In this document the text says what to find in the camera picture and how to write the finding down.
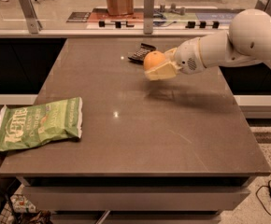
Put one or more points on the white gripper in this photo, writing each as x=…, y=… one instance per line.
x=187, y=57

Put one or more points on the orange fruit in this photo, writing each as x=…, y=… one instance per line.
x=152, y=59

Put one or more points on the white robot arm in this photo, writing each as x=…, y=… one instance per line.
x=246, y=42

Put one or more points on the green jalapeno chip bag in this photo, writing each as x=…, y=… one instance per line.
x=35, y=126

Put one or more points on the colourful floor mat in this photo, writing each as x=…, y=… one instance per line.
x=174, y=18

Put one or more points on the centre metal glass post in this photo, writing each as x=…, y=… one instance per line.
x=148, y=17

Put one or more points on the left metal glass post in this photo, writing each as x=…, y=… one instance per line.
x=33, y=24

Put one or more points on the wire basket with snack bags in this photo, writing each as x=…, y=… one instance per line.
x=15, y=208

